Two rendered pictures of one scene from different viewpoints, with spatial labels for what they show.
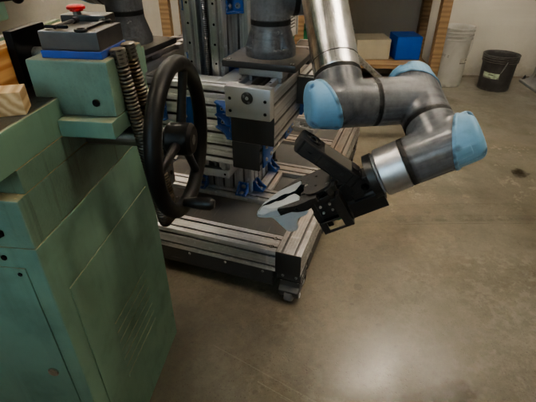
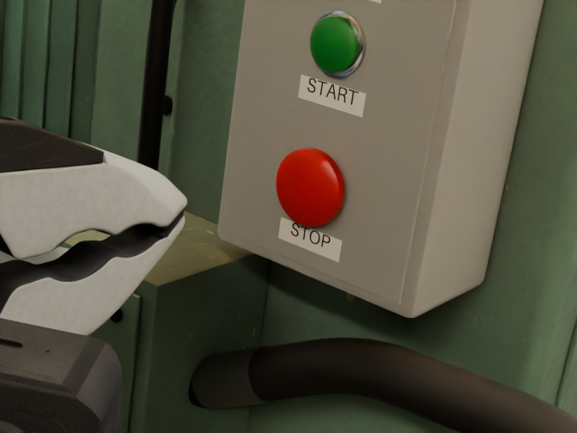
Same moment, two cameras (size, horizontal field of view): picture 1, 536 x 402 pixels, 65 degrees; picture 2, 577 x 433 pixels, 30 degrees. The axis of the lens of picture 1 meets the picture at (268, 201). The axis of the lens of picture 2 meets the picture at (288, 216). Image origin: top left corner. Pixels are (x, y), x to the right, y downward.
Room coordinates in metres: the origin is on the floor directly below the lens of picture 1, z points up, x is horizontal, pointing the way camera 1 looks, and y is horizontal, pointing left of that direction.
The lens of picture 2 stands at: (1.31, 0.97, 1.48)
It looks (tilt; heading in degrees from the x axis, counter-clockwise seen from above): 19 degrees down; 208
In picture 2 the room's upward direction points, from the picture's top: 8 degrees clockwise
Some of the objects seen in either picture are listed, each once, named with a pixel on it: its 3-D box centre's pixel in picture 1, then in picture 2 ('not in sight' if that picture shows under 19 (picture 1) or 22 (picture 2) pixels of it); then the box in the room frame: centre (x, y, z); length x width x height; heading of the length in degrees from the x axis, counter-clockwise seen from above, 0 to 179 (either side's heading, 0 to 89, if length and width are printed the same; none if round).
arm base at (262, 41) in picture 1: (270, 36); not in sight; (1.29, -0.01, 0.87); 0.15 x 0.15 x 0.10
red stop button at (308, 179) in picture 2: not in sight; (309, 187); (0.96, 0.79, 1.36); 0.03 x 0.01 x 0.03; 83
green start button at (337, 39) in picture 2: not in sight; (334, 44); (0.96, 0.79, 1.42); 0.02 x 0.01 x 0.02; 83
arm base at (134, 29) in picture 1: (127, 25); not in sight; (1.46, 0.46, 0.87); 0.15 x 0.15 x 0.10
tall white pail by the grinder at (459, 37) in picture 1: (451, 55); not in sight; (3.67, -1.56, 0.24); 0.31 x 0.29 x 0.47; 86
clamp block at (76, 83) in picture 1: (92, 76); not in sight; (0.73, 0.30, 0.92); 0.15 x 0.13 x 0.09; 173
